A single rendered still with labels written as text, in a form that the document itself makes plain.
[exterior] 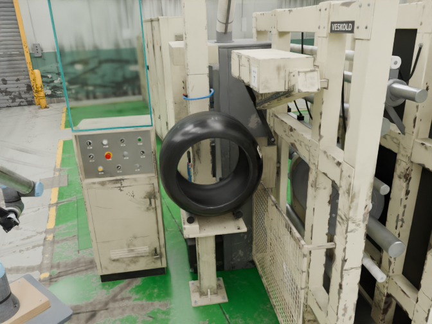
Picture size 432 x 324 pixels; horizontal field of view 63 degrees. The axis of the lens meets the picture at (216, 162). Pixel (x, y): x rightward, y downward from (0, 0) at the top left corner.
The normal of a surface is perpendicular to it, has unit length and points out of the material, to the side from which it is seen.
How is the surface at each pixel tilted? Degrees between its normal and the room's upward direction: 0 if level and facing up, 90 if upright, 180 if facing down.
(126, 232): 88
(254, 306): 0
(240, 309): 0
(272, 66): 90
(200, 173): 90
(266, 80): 90
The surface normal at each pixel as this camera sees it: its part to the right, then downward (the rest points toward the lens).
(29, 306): -0.06, -0.94
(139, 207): 0.15, 0.35
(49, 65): 0.36, 0.33
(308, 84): 0.14, 0.04
